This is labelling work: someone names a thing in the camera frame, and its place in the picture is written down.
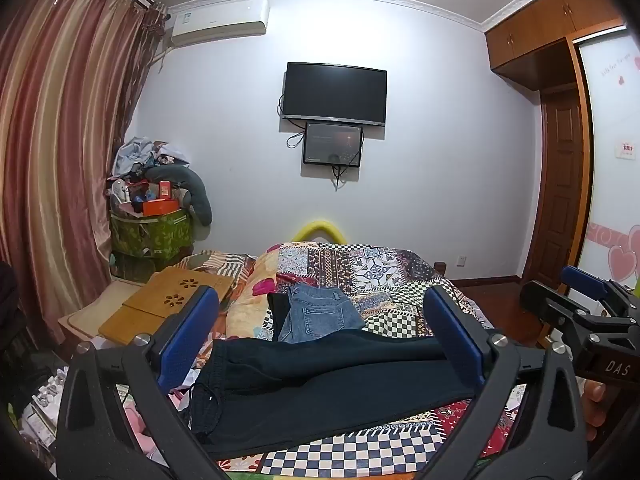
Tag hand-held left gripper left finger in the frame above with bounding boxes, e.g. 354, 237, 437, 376
55, 285, 236, 480

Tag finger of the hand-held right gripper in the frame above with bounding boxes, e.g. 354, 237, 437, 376
561, 265, 640, 317
520, 279, 609, 337

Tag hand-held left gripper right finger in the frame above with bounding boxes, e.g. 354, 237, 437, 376
415, 285, 588, 480

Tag dark navy pants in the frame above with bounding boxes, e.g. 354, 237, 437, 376
187, 335, 476, 461

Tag person's right hand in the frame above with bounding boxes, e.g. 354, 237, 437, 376
582, 379, 610, 443

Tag bamboo lap desk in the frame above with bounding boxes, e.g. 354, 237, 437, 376
98, 266, 236, 347

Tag striped patterned pillow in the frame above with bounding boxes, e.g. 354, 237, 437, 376
172, 249, 258, 291

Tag patchwork blanket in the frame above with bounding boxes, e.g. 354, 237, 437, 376
170, 242, 551, 480

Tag black cloth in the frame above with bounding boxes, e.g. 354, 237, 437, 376
267, 292, 292, 343

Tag wooden door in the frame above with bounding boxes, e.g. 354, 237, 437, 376
537, 87, 587, 281

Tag green storage box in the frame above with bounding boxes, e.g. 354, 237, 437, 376
109, 209, 194, 267

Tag pink clothes heap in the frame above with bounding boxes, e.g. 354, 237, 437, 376
119, 394, 173, 467

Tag blue jeans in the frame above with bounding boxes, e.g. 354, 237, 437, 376
277, 282, 367, 345

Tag orange box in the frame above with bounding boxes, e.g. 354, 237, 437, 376
141, 200, 179, 217

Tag grey long pillow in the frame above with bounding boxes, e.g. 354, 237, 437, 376
145, 165, 213, 227

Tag white patterned packets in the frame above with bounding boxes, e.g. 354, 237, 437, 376
22, 364, 72, 453

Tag yellow padded arch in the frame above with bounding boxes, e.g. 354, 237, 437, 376
291, 219, 348, 245

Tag pile of clothes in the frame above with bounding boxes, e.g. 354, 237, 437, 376
112, 136, 191, 182

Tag small black monitor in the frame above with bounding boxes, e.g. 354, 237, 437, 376
302, 121, 364, 168

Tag striped brown curtain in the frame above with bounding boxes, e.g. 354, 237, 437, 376
0, 0, 168, 346

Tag wooden overhead cabinet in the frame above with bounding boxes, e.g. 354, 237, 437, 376
484, 0, 628, 91

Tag white air conditioner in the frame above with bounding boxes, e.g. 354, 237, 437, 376
167, 0, 271, 48

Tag wall television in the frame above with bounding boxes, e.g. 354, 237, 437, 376
281, 62, 388, 127

